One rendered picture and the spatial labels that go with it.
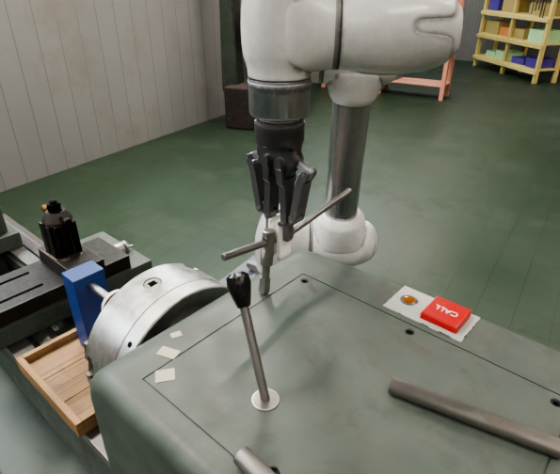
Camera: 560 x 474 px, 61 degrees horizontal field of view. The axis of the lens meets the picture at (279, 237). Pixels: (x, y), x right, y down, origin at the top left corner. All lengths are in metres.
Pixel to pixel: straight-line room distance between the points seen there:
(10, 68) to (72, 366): 3.87
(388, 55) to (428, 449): 0.48
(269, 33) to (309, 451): 0.51
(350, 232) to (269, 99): 0.85
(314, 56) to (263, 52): 0.07
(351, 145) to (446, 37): 0.68
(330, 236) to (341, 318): 0.72
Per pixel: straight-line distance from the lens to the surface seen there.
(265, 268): 0.79
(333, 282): 0.85
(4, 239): 1.94
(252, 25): 0.66
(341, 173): 1.36
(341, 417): 0.63
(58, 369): 1.32
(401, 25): 0.65
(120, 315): 0.89
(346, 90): 1.22
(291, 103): 0.67
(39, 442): 1.66
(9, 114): 4.93
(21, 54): 4.97
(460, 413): 0.65
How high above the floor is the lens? 1.74
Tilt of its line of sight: 29 degrees down
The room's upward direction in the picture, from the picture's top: straight up
